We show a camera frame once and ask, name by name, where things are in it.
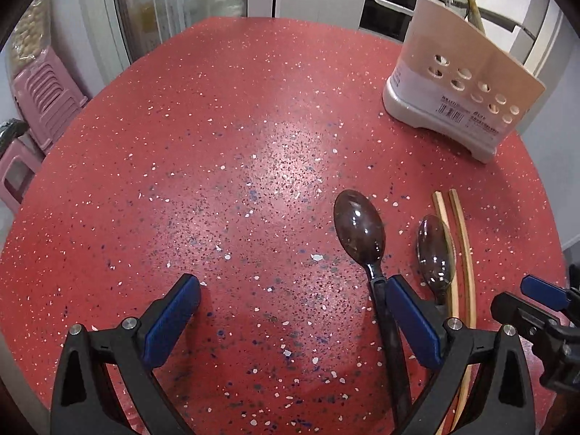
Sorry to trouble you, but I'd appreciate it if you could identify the glass door display cabinet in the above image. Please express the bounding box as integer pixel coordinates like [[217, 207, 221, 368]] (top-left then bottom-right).
[[80, 0, 247, 71]]

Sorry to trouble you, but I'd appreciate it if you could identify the pink plastic stool stack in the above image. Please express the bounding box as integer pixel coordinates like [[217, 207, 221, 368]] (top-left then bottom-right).
[[12, 46, 88, 153]]

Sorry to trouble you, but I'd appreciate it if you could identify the small pink stool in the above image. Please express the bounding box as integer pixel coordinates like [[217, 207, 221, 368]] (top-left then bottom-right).
[[1, 138, 44, 215]]

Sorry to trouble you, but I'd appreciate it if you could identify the yellow dotted chopstick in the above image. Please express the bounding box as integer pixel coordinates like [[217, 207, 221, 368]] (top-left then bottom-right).
[[467, 0, 486, 34]]

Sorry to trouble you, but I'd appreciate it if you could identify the dark brown plastic spoon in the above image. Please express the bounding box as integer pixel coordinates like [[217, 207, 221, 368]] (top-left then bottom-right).
[[333, 190, 412, 426]]

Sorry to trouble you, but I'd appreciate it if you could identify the bag of white balls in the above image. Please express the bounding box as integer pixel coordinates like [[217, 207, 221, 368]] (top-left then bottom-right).
[[7, 0, 51, 78]]

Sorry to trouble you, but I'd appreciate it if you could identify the beige perforated utensil holder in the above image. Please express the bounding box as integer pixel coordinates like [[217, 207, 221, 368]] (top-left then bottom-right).
[[382, 0, 546, 163]]

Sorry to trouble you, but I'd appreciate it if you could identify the white refrigerator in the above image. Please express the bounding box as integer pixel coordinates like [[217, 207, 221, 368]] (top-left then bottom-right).
[[476, 0, 573, 79]]

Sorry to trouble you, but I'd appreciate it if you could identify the plain bamboo chopstick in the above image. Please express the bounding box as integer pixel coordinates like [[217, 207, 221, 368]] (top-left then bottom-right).
[[448, 188, 477, 429], [432, 191, 460, 318]]

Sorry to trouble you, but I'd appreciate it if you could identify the black built-in oven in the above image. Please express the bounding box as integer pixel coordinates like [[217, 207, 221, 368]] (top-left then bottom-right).
[[360, 0, 417, 42]]

